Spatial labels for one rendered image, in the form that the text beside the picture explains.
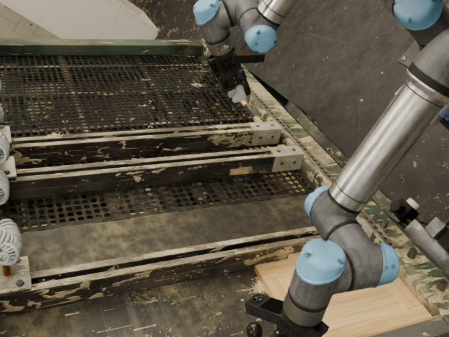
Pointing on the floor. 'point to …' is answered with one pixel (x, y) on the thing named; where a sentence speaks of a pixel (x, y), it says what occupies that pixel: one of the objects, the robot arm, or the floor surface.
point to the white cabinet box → (87, 18)
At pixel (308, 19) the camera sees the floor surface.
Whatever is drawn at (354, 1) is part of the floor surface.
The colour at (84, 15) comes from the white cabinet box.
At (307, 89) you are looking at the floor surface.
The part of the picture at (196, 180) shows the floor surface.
